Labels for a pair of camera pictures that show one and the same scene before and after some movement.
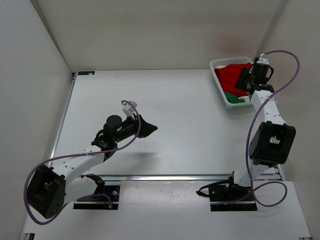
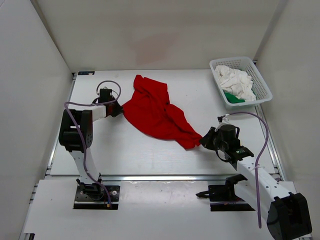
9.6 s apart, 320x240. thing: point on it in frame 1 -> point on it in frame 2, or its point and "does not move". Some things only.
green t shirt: (232, 98) does not move
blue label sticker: (90, 73) does not move
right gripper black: (247, 74) -> (206, 141)
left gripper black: (146, 129) -> (119, 110)
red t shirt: (228, 76) -> (150, 112)
